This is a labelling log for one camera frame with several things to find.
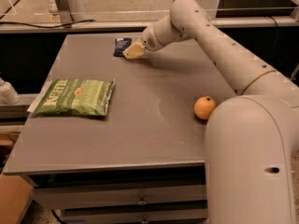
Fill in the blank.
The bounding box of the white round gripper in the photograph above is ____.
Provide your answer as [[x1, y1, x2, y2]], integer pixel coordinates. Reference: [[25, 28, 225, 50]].
[[122, 23, 164, 60]]

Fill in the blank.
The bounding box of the dark blue rxbar wrapper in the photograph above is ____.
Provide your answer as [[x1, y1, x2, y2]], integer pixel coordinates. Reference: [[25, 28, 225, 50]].
[[114, 37, 132, 57]]

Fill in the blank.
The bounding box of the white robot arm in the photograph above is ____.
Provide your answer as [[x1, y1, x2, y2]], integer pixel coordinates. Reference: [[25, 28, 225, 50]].
[[123, 0, 299, 224]]

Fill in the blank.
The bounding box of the green jalapeno chip bag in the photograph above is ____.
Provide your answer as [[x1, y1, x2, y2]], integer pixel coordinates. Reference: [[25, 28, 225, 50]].
[[28, 78, 115, 117]]

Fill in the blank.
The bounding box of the orange fruit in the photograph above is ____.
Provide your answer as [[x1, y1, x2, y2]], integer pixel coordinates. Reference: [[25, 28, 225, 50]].
[[194, 96, 217, 120]]

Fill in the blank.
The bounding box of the white pipe at left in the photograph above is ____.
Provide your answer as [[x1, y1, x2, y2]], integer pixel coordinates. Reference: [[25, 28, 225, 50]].
[[0, 78, 21, 105]]

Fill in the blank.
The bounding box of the upper grey drawer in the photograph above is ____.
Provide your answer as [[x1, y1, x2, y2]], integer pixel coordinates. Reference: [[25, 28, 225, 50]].
[[31, 185, 206, 209]]

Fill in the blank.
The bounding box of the grey drawer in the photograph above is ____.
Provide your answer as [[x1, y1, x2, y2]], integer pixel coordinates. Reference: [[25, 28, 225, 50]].
[[62, 202, 208, 224], [31, 185, 206, 209]]

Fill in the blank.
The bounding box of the lower grey drawer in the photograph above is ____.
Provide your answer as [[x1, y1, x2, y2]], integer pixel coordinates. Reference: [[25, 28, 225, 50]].
[[62, 202, 208, 224]]

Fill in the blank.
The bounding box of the brown cardboard box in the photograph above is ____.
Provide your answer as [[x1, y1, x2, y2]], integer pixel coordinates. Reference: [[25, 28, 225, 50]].
[[0, 174, 32, 224]]

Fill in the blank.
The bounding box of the left metal bracket post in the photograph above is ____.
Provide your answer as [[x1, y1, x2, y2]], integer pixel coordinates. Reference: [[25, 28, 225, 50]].
[[54, 0, 73, 25]]

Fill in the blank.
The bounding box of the grey metal rail frame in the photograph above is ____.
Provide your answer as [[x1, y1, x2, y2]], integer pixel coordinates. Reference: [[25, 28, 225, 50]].
[[0, 16, 299, 34]]

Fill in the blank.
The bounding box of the black cable on rail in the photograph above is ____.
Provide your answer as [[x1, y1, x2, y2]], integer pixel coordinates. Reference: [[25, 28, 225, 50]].
[[0, 19, 96, 29]]

